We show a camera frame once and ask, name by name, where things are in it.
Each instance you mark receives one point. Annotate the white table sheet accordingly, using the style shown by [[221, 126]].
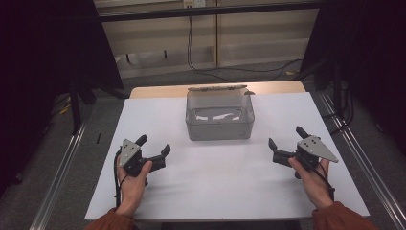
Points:
[[220, 182]]

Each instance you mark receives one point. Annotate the wooden table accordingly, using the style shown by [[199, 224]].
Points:
[[159, 91]]

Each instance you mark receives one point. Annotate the grey translucent lidded box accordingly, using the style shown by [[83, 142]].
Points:
[[220, 131]]

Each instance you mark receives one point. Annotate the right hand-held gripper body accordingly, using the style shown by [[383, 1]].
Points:
[[316, 148]]

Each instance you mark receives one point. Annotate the person's right hand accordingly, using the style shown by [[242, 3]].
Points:
[[314, 188]]

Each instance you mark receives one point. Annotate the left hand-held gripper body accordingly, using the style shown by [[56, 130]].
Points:
[[129, 151]]

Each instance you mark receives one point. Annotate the person's left hand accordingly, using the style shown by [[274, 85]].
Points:
[[130, 191]]

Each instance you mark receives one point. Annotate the dark curtain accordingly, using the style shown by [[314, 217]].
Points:
[[370, 64], [41, 64]]

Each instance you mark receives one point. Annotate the small black stick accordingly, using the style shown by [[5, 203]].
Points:
[[98, 138]]

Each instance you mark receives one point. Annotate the white paper scraps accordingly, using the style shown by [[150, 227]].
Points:
[[221, 116]]

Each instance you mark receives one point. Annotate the black horizontal bar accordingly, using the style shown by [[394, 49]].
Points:
[[207, 11]]

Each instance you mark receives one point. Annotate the metal floor rail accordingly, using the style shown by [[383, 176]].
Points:
[[60, 172], [367, 166]]

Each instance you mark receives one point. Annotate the white wall socket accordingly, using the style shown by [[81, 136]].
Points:
[[194, 3]]

